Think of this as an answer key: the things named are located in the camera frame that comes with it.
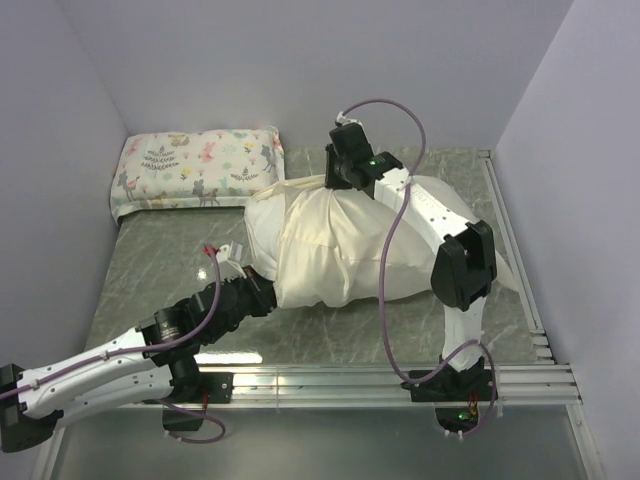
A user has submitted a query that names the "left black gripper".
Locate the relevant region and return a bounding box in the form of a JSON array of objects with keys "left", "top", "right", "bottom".
[{"left": 205, "top": 264, "right": 292, "bottom": 344}]

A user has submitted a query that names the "cream pillowcase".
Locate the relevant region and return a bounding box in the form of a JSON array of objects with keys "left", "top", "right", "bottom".
[{"left": 249, "top": 172, "right": 516, "bottom": 311}]

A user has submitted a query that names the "white pillow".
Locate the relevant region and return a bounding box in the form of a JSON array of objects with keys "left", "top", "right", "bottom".
[{"left": 244, "top": 196, "right": 285, "bottom": 281}]

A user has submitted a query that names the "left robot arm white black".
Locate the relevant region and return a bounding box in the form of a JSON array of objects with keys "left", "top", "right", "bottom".
[{"left": 1, "top": 267, "right": 277, "bottom": 453}]

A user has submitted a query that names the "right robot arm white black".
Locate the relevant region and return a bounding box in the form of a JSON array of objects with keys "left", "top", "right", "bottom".
[{"left": 325, "top": 120, "right": 497, "bottom": 400}]

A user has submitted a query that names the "animal print patterned pillow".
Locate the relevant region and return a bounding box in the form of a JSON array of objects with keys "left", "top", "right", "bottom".
[{"left": 110, "top": 126, "right": 285, "bottom": 221}]

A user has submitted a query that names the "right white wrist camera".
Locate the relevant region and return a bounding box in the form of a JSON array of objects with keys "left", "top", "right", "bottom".
[{"left": 334, "top": 111, "right": 363, "bottom": 127}]

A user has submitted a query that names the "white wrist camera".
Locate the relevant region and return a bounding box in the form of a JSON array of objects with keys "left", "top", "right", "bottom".
[
  {"left": 202, "top": 241, "right": 246, "bottom": 280},
  {"left": 334, "top": 111, "right": 363, "bottom": 127}
]

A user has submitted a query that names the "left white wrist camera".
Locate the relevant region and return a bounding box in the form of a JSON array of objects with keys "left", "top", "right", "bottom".
[{"left": 202, "top": 241, "right": 246, "bottom": 280}]

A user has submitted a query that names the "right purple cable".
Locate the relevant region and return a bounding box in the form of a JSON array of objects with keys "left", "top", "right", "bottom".
[{"left": 339, "top": 98, "right": 499, "bottom": 441}]

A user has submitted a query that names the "purple cable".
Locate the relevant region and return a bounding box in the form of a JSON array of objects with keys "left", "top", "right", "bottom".
[
  {"left": 339, "top": 98, "right": 499, "bottom": 441},
  {"left": 0, "top": 244, "right": 224, "bottom": 401}
]

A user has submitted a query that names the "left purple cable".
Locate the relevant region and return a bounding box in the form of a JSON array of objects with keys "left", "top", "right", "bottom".
[{"left": 0, "top": 244, "right": 224, "bottom": 401}]

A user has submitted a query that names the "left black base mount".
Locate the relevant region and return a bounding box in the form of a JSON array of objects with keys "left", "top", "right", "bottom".
[{"left": 162, "top": 371, "right": 234, "bottom": 434}]

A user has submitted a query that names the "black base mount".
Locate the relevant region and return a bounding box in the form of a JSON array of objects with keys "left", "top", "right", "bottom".
[
  {"left": 401, "top": 359, "right": 498, "bottom": 439},
  {"left": 162, "top": 371, "right": 234, "bottom": 434}
]

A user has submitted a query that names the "aluminium right side rail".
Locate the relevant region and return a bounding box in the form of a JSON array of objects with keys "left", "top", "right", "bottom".
[{"left": 477, "top": 150, "right": 556, "bottom": 365}]

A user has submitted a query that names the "aluminium rail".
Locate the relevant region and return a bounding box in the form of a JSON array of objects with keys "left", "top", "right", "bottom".
[
  {"left": 477, "top": 150, "right": 556, "bottom": 365},
  {"left": 200, "top": 364, "right": 582, "bottom": 409}
]

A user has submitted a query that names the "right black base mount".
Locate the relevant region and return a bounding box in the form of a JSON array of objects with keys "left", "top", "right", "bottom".
[{"left": 401, "top": 359, "right": 498, "bottom": 439}]

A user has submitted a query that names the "aluminium front rail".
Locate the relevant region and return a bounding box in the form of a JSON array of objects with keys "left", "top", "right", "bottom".
[{"left": 200, "top": 364, "right": 582, "bottom": 409}]

